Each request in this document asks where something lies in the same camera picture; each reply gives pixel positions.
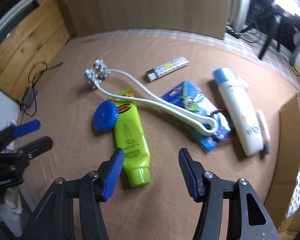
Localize black tripod with cables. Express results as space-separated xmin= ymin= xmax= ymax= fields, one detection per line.
xmin=259 ymin=2 xmax=300 ymax=60

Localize grey power adapter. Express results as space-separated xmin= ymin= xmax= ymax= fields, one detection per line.
xmin=22 ymin=87 xmax=38 ymax=107

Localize blue round tape measure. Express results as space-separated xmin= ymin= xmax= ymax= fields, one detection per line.
xmin=92 ymin=100 xmax=119 ymax=132

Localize white appliance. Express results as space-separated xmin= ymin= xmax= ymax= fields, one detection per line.
xmin=226 ymin=0 xmax=254 ymax=33

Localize pink slim tube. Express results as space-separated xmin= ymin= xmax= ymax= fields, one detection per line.
xmin=255 ymin=109 xmax=272 ymax=154

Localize large cardboard sheet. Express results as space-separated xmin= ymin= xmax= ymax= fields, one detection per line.
xmin=61 ymin=0 xmax=234 ymax=40

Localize purple wire loop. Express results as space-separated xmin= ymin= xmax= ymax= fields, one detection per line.
xmin=210 ymin=108 xmax=233 ymax=144

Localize white bottle blue cap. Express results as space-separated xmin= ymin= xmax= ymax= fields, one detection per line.
xmin=213 ymin=67 xmax=263 ymax=157

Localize white window frame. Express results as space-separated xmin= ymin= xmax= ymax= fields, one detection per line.
xmin=0 ymin=0 xmax=53 ymax=47

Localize pine plank panel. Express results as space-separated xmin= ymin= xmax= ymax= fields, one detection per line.
xmin=0 ymin=0 xmax=78 ymax=98

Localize blue printed packet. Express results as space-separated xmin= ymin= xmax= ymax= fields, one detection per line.
xmin=161 ymin=80 xmax=232 ymax=152

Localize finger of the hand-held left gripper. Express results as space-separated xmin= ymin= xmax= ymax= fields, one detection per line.
xmin=16 ymin=136 xmax=53 ymax=161
xmin=0 ymin=119 xmax=41 ymax=153

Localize cardboard box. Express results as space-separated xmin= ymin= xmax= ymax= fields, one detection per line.
xmin=262 ymin=92 xmax=300 ymax=240

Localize checkered bed sheet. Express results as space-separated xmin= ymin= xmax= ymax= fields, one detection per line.
xmin=75 ymin=29 xmax=300 ymax=93

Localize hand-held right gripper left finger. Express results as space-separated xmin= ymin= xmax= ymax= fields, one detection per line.
xmin=20 ymin=148 xmax=125 ymax=240

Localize white fluffy cloth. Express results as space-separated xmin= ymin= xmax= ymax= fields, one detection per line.
xmin=0 ymin=187 xmax=23 ymax=238

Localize white massage roller metal balls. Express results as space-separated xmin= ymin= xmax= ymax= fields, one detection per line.
xmin=83 ymin=59 xmax=219 ymax=136

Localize black power strip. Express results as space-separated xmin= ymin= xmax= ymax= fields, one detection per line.
xmin=226 ymin=26 xmax=243 ymax=37

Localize white patterned lighter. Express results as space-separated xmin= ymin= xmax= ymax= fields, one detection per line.
xmin=145 ymin=57 xmax=190 ymax=82

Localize black cable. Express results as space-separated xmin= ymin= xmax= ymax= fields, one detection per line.
xmin=16 ymin=61 xmax=63 ymax=117

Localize green squeeze tube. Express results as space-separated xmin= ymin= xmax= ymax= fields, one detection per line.
xmin=107 ymin=88 xmax=152 ymax=187

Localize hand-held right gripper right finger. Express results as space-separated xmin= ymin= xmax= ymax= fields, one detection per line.
xmin=179 ymin=148 xmax=280 ymax=240

